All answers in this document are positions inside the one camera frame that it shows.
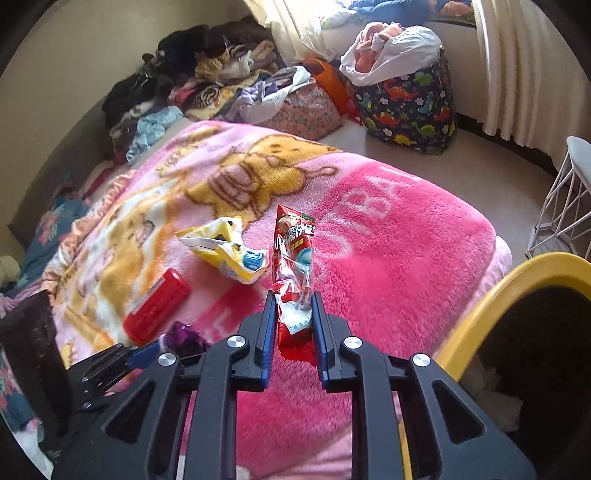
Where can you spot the yellow crumpled package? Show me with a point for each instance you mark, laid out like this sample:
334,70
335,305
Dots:
221,254

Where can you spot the blue floral bedsheet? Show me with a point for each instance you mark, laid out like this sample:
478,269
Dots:
51,226

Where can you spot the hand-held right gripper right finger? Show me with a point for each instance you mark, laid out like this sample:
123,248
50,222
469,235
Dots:
322,344

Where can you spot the pink printed blanket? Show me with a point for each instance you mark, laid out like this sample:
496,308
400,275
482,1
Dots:
392,258

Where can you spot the cream pleated curtain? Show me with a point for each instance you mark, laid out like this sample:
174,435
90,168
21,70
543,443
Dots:
521,69
295,32

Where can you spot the red snack wrapper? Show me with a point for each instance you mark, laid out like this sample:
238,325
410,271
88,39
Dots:
293,258

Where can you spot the pile of clothes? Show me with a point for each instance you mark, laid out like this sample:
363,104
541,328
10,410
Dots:
194,50

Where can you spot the floral cushion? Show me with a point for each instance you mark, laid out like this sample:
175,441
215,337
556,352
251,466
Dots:
309,113

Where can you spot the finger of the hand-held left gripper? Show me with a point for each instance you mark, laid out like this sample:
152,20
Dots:
104,394
143,355

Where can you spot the light blue cloth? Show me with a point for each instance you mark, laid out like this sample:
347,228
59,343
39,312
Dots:
152,127

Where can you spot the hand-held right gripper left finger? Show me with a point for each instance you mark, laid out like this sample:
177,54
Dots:
266,344

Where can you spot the yellow trash bin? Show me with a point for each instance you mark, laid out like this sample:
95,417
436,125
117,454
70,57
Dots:
508,277

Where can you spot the colourful bedding on sill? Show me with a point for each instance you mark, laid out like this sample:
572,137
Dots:
397,7

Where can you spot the purple snack wrapper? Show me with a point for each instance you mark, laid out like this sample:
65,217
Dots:
182,337

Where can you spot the orange bag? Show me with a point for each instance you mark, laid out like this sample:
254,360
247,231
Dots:
330,81

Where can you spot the dinosaur print storage basket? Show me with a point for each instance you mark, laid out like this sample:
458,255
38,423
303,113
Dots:
406,110

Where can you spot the red plastic case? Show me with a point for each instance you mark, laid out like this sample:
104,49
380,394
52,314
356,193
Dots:
157,307

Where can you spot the white bag of clothes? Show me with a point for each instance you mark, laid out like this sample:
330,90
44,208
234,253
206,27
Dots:
415,41

